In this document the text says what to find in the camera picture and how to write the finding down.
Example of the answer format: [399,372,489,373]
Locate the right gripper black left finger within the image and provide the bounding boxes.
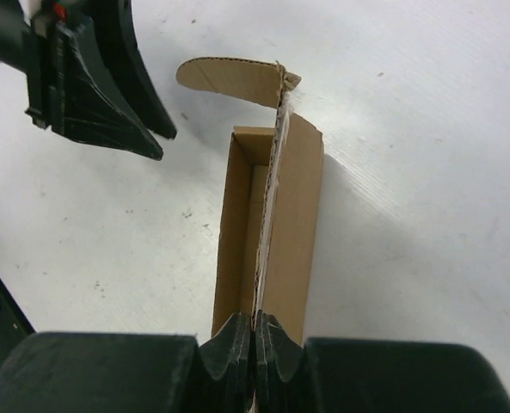
[0,314,253,412]

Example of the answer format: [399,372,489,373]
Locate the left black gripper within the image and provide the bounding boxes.
[0,0,177,161]

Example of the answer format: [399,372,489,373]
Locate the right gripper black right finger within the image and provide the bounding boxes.
[254,312,510,412]

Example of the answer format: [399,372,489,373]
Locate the brown cardboard express box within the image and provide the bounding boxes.
[175,57,324,342]

